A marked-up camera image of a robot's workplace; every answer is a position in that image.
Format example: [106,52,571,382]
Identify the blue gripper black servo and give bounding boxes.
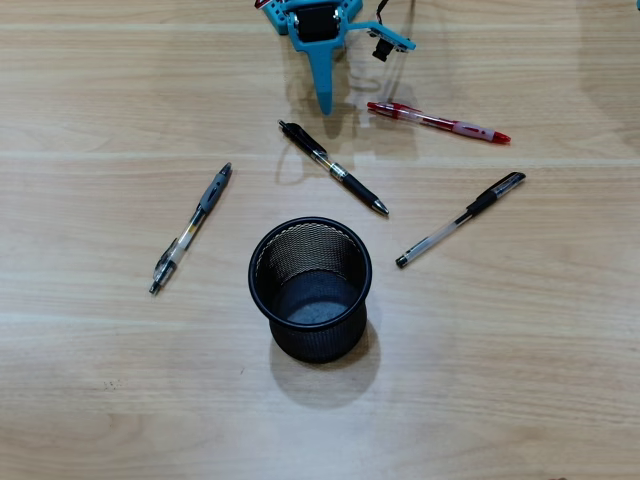
[288,2,347,117]

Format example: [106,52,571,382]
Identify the black retractable pen silver tip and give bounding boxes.
[277,119,390,217]

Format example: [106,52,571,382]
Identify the red pen with white grip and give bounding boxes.
[367,101,512,146]

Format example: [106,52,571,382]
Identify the clear pen with grey grip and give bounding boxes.
[148,161,234,296]

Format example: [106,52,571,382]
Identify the clear gel pen black cap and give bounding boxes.
[395,171,527,269]

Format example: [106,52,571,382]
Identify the black mesh pen holder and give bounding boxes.
[247,215,374,365]

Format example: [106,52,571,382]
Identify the wrist camera on blue plate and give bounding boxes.
[347,19,418,64]

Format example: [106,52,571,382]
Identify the black camera cable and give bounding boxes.
[373,0,417,31]

